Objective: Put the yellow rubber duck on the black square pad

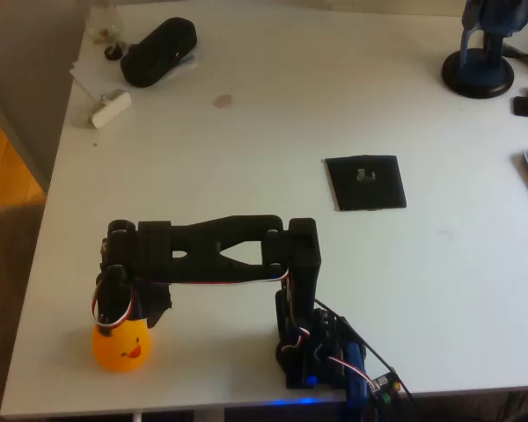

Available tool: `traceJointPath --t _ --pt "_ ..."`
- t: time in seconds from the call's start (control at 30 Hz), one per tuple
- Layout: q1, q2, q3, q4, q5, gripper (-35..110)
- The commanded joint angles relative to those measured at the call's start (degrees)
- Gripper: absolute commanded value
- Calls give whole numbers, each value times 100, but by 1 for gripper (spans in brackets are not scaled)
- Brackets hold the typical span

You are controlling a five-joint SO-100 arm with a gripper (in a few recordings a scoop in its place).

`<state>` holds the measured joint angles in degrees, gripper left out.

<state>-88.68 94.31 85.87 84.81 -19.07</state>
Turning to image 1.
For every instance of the yellow rubber duck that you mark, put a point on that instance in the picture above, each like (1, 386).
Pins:
(121, 349)

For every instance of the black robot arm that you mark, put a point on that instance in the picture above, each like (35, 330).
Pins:
(202, 237)

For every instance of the black square mat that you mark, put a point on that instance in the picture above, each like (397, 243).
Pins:
(378, 189)

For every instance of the white power bank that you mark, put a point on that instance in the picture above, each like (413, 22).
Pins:
(112, 110)

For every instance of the blue table clamp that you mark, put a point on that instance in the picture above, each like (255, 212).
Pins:
(356, 373)

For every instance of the white paper sheets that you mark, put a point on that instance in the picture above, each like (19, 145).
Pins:
(92, 72)

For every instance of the small controller board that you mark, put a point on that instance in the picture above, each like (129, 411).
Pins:
(385, 387)

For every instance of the black fabric case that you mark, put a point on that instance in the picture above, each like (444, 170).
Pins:
(158, 53)

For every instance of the small black round cap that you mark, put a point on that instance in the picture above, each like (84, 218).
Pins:
(113, 52)

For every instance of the blue microphone on black base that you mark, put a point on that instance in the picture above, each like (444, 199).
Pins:
(477, 74)

